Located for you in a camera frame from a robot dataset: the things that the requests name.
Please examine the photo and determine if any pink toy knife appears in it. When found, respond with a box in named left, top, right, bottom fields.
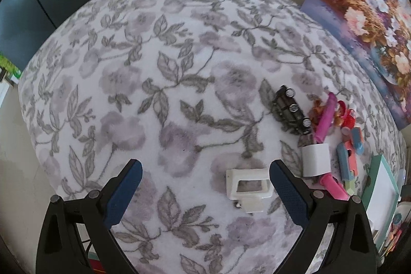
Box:
left=318, top=174, right=349, bottom=201

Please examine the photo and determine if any dark cabinet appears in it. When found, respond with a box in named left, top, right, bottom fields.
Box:
left=0, top=0, right=94, bottom=69

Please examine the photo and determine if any small orange blue toy knife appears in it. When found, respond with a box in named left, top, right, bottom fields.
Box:
left=348, top=127, right=365, bottom=155

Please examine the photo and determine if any black toy car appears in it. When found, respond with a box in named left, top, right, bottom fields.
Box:
left=271, top=85, right=312, bottom=135

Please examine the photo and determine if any teal box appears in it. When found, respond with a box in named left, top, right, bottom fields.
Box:
left=361, top=155, right=402, bottom=257

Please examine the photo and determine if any large orange blue toy knife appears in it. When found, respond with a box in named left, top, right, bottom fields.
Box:
left=336, top=142, right=358, bottom=181

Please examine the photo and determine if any white plastic bracket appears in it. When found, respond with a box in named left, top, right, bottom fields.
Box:
left=226, top=167, right=273, bottom=213

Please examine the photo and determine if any white charger plug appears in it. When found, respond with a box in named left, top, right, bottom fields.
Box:
left=301, top=143, right=331, bottom=177

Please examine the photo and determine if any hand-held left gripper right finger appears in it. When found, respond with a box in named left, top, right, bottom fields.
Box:
left=269, top=159, right=378, bottom=274

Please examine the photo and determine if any green printed box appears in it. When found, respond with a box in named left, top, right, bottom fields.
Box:
left=0, top=51, right=23, bottom=85

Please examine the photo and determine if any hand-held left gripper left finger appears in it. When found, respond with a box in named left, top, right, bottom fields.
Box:
left=36, top=158, right=143, bottom=274

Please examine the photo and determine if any red glue bottle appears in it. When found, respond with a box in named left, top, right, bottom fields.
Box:
left=340, top=107, right=358, bottom=136

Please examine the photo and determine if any flower painting canvas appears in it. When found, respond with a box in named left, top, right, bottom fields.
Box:
left=300, top=0, right=411, bottom=128

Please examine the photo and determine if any grey floral blanket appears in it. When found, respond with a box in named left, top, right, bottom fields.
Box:
left=17, top=0, right=407, bottom=274

